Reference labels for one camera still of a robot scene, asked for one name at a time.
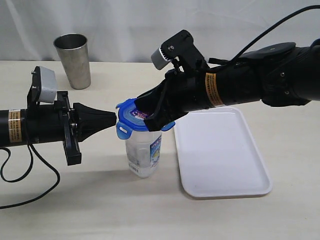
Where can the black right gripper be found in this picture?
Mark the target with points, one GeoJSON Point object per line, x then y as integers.
{"type": "Point", "coordinates": [174, 97]}

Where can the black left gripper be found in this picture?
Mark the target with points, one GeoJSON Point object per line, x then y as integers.
{"type": "Point", "coordinates": [60, 122]}

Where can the blue container lid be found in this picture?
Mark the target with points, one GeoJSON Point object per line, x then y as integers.
{"type": "Point", "coordinates": [131, 123]}

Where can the clear plastic container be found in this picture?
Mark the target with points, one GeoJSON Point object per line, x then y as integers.
{"type": "Point", "coordinates": [143, 150]}

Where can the stainless steel cup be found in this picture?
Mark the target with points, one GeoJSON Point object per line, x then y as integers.
{"type": "Point", "coordinates": [72, 50]}

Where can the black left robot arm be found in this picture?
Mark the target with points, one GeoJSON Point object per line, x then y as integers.
{"type": "Point", "coordinates": [10, 127]}

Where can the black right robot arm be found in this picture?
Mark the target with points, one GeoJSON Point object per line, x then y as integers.
{"type": "Point", "coordinates": [279, 75]}

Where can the white backdrop cloth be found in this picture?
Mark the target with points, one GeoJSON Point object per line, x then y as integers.
{"type": "Point", "coordinates": [131, 30]}

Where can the white plastic tray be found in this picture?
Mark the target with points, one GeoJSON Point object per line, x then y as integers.
{"type": "Point", "coordinates": [218, 156]}

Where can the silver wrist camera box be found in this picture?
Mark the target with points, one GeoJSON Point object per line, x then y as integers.
{"type": "Point", "coordinates": [44, 85]}

